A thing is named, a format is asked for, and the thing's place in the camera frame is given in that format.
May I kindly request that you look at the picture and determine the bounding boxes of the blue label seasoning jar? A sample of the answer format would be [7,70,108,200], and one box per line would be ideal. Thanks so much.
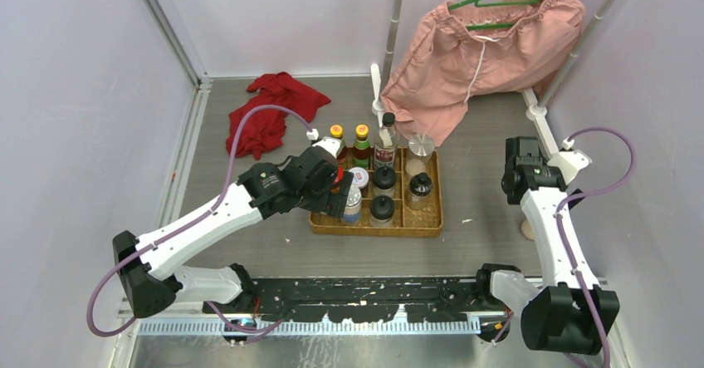
[342,184,363,225]

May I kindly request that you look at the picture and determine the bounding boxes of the white lid sauce jar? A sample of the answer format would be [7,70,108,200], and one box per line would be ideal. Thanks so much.
[349,167,369,192]

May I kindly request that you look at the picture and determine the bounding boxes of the black cap sesame shaker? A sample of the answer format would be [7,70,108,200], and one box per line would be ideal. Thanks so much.
[372,166,397,198]

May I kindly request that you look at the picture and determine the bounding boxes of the yellow lid spice jar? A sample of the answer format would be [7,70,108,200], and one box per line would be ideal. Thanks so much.
[520,219,535,241]

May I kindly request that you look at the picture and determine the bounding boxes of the yellow cap chili sauce bottle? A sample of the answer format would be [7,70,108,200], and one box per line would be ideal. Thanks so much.
[329,124,349,169]

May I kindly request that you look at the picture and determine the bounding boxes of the woven bamboo divided tray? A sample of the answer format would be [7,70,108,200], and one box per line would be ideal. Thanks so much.
[309,147,443,238]

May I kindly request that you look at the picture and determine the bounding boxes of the tall soy sauce bottle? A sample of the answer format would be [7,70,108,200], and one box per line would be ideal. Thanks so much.
[373,112,398,169]

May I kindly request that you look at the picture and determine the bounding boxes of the black cap pepper grinder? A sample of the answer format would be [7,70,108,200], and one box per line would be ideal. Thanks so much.
[406,172,433,210]

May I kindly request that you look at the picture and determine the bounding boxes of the clear jar silver lid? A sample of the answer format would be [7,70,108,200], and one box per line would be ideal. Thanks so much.
[404,134,436,178]

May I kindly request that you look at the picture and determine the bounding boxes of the red cap bottle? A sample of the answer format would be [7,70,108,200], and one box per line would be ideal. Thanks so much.
[335,166,345,184]

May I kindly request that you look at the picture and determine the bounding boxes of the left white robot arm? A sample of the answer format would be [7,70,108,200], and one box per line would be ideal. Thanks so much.
[112,144,353,318]

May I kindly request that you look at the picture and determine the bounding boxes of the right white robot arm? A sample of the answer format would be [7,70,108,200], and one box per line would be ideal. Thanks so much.
[473,136,620,356]

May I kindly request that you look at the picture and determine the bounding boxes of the red cloth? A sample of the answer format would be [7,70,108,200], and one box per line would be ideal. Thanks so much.
[225,72,330,160]

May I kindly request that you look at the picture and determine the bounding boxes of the pink shorts garment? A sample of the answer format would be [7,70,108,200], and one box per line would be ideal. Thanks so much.
[380,0,587,148]

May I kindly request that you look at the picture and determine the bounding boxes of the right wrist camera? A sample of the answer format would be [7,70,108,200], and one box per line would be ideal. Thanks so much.
[548,138,592,185]

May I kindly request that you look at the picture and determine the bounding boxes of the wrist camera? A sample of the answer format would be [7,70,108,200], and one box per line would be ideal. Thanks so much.
[306,129,342,159]
[548,138,592,185]

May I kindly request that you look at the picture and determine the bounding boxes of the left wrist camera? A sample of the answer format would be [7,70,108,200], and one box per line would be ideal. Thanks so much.
[306,129,342,159]

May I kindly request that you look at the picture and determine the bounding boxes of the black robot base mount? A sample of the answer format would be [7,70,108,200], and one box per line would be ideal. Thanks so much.
[203,276,516,342]

